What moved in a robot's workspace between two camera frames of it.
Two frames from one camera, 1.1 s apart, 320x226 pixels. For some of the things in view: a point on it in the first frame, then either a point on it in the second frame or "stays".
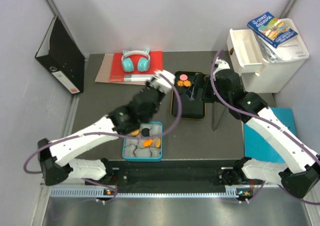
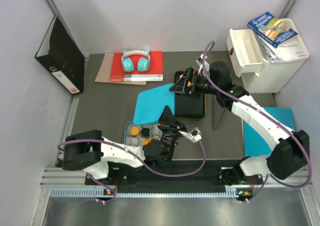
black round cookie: (145, 132) stays
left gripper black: (161, 94) to (167, 116)
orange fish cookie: (147, 143) stays
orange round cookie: (135, 133) stays
